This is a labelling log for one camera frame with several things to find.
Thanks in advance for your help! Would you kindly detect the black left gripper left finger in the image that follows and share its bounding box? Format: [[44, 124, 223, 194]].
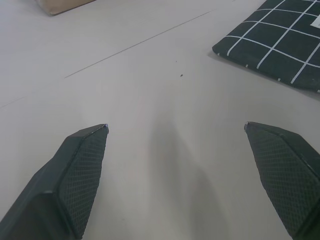
[[0, 123, 110, 240]]

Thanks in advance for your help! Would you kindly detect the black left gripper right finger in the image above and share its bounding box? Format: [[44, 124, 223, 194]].
[[243, 121, 320, 240]]

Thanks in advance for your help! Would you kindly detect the brown cardboard box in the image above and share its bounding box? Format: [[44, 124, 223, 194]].
[[37, 0, 94, 17]]

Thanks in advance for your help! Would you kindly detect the dark green grid-patterned fabric pouch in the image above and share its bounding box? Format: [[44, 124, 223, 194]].
[[211, 0, 320, 95]]

